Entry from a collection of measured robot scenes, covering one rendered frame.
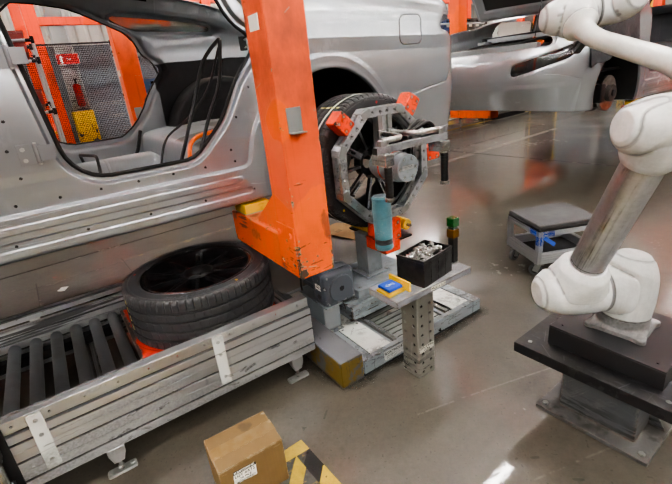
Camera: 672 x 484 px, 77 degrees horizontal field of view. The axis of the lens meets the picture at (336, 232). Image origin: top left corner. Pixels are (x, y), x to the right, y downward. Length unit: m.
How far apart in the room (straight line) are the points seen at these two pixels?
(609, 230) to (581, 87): 3.12
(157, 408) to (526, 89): 3.77
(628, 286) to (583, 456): 0.59
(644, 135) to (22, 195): 1.95
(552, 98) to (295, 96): 3.12
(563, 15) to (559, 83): 2.76
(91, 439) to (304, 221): 1.05
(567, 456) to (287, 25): 1.73
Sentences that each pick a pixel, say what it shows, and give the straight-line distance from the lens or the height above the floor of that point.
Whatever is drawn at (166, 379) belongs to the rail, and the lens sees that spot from 1.76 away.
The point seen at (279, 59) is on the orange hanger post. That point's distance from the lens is 1.56.
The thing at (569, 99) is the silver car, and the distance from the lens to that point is 4.41.
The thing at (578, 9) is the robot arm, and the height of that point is 1.38.
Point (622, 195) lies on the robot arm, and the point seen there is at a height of 0.91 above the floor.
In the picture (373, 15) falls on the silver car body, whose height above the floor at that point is 1.54.
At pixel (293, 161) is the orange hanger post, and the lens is 1.59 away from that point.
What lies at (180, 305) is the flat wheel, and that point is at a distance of 1.82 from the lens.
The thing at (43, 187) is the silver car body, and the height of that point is 0.99.
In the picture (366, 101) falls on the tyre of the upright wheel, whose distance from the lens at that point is 2.07.
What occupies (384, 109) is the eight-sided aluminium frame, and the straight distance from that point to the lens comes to 2.04.
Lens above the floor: 1.28
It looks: 20 degrees down
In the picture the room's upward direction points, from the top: 6 degrees counter-clockwise
